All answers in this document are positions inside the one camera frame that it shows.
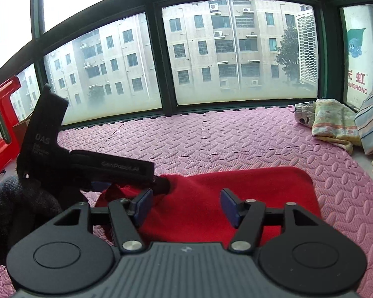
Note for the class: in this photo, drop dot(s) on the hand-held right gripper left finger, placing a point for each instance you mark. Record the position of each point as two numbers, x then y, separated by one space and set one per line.
143 204

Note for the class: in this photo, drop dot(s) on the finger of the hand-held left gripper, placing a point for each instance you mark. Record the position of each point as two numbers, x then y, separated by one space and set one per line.
118 169

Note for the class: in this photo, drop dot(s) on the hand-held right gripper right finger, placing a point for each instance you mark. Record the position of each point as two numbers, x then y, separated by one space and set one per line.
230 207

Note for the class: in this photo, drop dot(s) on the red sweater with gold print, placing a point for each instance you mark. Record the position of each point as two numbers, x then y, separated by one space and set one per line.
199 198

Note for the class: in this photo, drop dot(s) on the person's left hand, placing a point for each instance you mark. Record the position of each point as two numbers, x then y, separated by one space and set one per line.
28 198

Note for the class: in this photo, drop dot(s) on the brown cardboard box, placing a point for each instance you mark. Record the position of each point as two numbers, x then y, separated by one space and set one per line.
21 133

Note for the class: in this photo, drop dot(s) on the red plastic chair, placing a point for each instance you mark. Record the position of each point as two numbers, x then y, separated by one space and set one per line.
0 152

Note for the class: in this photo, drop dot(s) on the pink foam floor mat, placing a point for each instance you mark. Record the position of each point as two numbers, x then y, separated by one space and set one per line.
236 142

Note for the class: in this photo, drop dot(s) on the grey spotted white cloth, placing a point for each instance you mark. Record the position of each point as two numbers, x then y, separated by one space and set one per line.
304 113

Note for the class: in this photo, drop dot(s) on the green framed window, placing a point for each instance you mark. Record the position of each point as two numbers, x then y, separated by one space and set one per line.
152 52

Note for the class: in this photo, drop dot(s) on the yellow patterned folded cloth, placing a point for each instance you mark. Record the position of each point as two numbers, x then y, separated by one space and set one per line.
332 121

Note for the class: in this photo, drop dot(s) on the striped blue grey cloth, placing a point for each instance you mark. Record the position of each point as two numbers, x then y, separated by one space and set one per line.
371 118

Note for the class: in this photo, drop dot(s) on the white louvred outdoor unit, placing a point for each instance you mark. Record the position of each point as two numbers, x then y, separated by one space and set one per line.
307 46

